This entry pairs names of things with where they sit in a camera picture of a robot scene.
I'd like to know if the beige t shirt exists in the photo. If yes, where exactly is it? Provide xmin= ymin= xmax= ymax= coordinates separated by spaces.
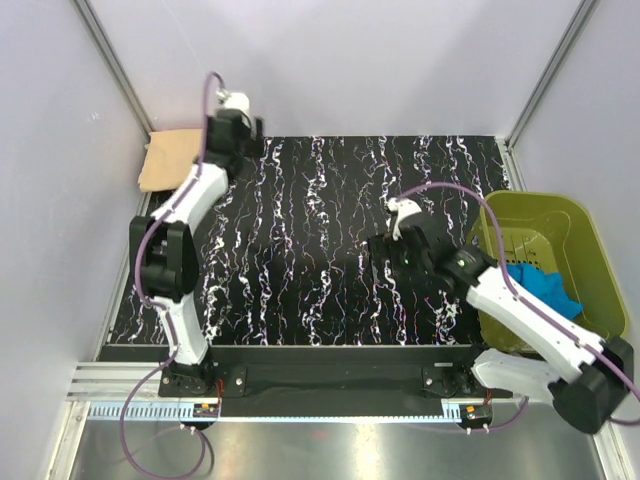
xmin=138 ymin=129 xmax=202 ymax=193

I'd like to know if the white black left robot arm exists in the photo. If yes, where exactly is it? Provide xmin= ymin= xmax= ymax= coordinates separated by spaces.
xmin=129 ymin=109 xmax=264 ymax=396

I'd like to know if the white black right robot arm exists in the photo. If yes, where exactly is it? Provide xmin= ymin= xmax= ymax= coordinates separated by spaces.
xmin=367 ymin=215 xmax=638 ymax=434

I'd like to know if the blue t shirt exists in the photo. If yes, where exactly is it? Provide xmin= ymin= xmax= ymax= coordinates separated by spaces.
xmin=507 ymin=263 xmax=584 ymax=320

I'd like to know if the olive green plastic bin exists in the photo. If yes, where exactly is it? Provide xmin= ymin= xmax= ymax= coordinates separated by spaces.
xmin=467 ymin=191 xmax=628 ymax=340

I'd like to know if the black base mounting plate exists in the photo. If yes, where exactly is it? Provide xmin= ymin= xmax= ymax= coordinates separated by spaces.
xmin=94 ymin=344 xmax=576 ymax=420

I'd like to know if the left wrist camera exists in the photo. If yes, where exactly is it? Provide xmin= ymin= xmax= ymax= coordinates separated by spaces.
xmin=215 ymin=88 xmax=250 ymax=117

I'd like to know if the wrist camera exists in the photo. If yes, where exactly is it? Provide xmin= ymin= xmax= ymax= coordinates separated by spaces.
xmin=215 ymin=88 xmax=250 ymax=117
xmin=386 ymin=197 xmax=422 ymax=241

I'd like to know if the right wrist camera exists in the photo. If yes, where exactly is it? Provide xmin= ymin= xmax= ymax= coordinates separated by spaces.
xmin=386 ymin=197 xmax=422 ymax=241

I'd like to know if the left aluminium corner post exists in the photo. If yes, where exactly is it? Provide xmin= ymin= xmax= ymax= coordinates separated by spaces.
xmin=70 ymin=0 xmax=153 ymax=138

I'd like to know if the aluminium corner post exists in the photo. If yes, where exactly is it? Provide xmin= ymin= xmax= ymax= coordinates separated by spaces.
xmin=504 ymin=0 xmax=601 ymax=151
xmin=70 ymin=0 xmax=153 ymax=138

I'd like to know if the right aluminium corner post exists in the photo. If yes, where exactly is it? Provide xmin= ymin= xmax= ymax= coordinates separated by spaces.
xmin=504 ymin=0 xmax=601 ymax=151

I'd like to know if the aluminium frame rail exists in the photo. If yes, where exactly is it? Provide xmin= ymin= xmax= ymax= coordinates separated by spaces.
xmin=68 ymin=363 xmax=515 ymax=424

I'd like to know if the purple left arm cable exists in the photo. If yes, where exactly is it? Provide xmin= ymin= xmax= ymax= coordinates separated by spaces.
xmin=119 ymin=71 xmax=226 ymax=480

